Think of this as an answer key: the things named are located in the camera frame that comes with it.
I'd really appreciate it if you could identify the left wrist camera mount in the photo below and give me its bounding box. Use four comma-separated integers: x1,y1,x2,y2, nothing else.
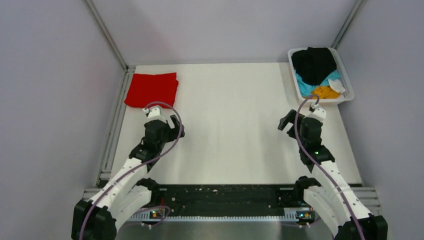
142,105,167,123

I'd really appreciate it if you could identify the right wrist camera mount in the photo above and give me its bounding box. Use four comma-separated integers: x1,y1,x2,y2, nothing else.
307,104,327,122

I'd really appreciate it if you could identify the left aluminium corner post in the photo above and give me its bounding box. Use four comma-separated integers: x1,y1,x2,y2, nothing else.
83,0,128,71

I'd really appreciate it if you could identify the light blue t shirt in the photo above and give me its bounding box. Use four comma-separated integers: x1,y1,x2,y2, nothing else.
294,70,341,97

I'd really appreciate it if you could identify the aluminium corner post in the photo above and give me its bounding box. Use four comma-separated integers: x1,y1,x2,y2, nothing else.
83,0,128,71
331,0,368,49

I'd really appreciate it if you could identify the yellow t shirt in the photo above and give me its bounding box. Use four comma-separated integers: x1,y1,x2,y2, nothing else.
306,86,341,99

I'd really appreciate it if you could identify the right aluminium corner post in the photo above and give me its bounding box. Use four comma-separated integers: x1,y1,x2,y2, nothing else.
331,0,368,49

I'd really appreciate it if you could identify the white plastic basket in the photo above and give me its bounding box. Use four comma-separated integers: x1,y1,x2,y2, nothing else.
287,47,355,105

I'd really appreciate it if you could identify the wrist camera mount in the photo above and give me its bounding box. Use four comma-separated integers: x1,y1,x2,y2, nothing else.
142,105,167,123
307,104,327,122

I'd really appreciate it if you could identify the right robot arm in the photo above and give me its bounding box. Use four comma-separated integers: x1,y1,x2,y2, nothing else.
277,107,388,240

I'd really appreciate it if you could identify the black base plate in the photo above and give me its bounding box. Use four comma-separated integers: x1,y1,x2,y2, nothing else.
144,184,318,221

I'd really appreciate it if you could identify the white cloth in basket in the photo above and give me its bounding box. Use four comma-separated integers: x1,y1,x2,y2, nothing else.
328,79,346,95

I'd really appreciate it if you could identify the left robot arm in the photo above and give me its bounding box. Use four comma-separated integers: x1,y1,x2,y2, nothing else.
71,112,185,240

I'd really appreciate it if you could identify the red t shirt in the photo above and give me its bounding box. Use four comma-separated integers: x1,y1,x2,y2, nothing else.
124,72,179,109

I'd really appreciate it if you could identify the black t shirt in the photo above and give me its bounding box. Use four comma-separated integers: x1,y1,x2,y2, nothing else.
291,47,337,85

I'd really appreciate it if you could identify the white cable duct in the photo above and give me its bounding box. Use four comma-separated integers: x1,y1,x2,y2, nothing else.
129,211,314,223

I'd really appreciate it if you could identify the aluminium frame rail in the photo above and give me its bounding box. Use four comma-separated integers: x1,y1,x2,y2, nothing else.
82,65,137,200

